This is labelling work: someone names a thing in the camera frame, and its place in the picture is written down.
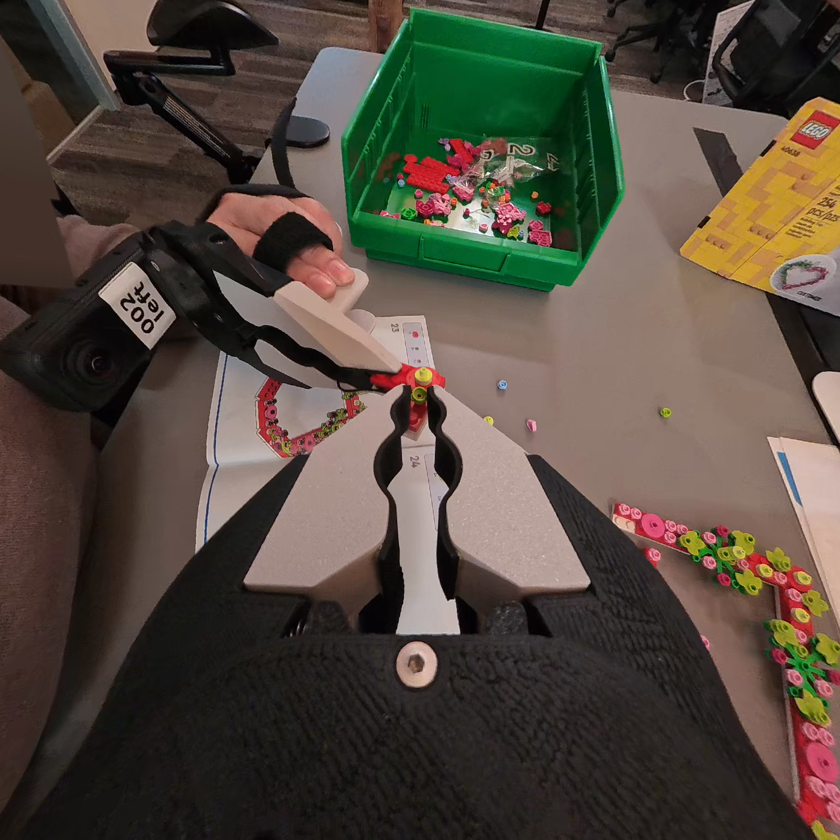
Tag black chair base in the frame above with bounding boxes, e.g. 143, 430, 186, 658
604, 0, 723, 84

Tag red lego bracket piece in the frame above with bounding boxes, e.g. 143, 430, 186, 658
369, 363, 448, 442

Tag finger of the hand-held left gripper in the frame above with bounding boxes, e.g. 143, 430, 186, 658
213, 269, 404, 379
252, 330, 380, 395

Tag white paper sheets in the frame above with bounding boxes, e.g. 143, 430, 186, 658
768, 435, 840, 595

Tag white paper sign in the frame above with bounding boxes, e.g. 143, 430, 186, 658
705, 0, 757, 106

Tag red lego heart section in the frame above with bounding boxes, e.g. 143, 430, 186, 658
610, 502, 840, 840

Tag lego instruction booklet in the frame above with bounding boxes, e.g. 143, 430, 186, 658
196, 314, 463, 636

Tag crumpled clear plastic bag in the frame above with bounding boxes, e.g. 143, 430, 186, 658
459, 136, 563, 198

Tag black office chair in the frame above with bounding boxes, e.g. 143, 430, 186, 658
712, 0, 840, 114
146, 0, 280, 52

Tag person's left hand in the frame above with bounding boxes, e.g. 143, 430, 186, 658
209, 195, 357, 301

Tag pile of loose lego pieces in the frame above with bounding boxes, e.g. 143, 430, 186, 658
371, 134, 580, 252

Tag yellow lego box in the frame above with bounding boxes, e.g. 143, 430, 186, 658
679, 97, 840, 317

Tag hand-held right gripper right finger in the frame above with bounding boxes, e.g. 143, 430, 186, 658
427, 386, 593, 634

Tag wooden post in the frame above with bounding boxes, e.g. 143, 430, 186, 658
367, 0, 412, 53

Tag white rounded object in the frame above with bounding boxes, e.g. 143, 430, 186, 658
812, 371, 840, 442

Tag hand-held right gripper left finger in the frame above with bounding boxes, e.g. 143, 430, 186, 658
243, 384, 404, 634

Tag green plastic bin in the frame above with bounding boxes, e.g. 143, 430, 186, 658
340, 7, 626, 293

